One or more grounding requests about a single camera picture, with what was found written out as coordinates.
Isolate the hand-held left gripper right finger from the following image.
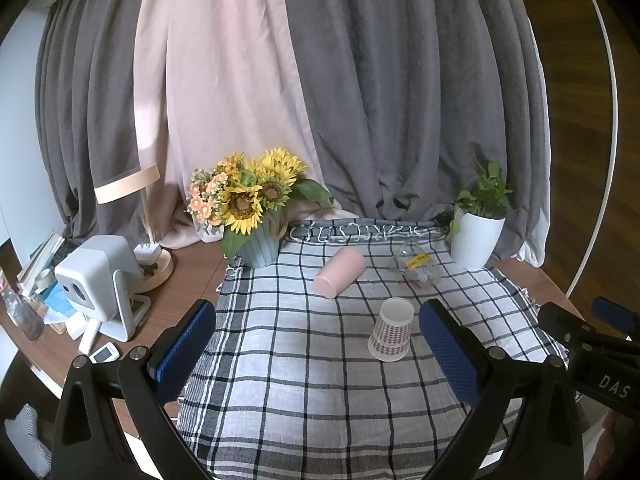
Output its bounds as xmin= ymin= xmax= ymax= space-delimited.
xmin=419 ymin=299 xmax=585 ymax=480

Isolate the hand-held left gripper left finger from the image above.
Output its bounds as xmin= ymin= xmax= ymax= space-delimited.
xmin=52 ymin=299 xmax=217 ymax=480

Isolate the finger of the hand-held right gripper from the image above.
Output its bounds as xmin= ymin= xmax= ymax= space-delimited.
xmin=537 ymin=302 xmax=596 ymax=361
xmin=591 ymin=297 xmax=640 ymax=337

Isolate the pink cup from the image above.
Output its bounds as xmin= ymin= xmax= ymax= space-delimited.
xmin=314 ymin=248 xmax=366 ymax=298

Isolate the checked pattern paper cup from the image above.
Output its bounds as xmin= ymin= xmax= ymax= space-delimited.
xmin=367 ymin=297 xmax=416 ymax=362

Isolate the clear plastic cup yellow label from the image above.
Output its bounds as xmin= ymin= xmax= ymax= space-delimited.
xmin=392 ymin=241 xmax=441 ymax=287

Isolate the person's right hand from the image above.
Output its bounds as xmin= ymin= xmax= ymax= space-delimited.
xmin=586 ymin=410 xmax=622 ymax=480

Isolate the small white remote control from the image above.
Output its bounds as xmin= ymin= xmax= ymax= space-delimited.
xmin=90 ymin=342 xmax=122 ymax=364

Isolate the white stick-shaped device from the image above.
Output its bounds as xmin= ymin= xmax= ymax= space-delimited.
xmin=77 ymin=322 xmax=102 ymax=356

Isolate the white cube projector on stand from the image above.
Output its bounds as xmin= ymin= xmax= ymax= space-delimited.
xmin=54 ymin=235 xmax=152 ymax=339

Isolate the green plant in white pot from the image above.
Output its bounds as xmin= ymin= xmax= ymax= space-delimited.
xmin=444 ymin=160 xmax=527 ymax=271

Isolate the blue ribbed vase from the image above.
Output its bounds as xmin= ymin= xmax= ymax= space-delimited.
xmin=239 ymin=210 xmax=283 ymax=268

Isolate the black white checked cloth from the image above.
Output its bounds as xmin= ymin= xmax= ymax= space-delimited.
xmin=175 ymin=217 xmax=571 ymax=480

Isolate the blue cloth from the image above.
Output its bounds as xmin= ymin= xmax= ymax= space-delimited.
xmin=41 ymin=284 xmax=78 ymax=318

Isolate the clear plastic bottle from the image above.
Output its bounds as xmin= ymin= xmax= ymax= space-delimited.
xmin=0 ymin=277 xmax=45 ymax=342

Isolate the sunflower bouquet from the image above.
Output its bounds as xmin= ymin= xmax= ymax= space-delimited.
xmin=186 ymin=147 xmax=335 ymax=261

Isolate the stack of books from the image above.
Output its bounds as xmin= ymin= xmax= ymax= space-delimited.
xmin=17 ymin=231 xmax=67 ymax=297

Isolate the wooden desk lamp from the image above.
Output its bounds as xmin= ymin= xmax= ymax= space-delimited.
xmin=94 ymin=165 xmax=175 ymax=293

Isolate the striped grey cloth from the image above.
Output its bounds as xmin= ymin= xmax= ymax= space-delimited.
xmin=4 ymin=404 xmax=54 ymax=479

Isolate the grey curtain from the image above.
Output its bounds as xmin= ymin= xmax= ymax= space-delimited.
xmin=280 ymin=0 xmax=551 ymax=267
xmin=32 ymin=0 xmax=168 ymax=246

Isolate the pink curtain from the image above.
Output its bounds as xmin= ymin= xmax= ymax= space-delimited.
xmin=132 ymin=0 xmax=351 ymax=257

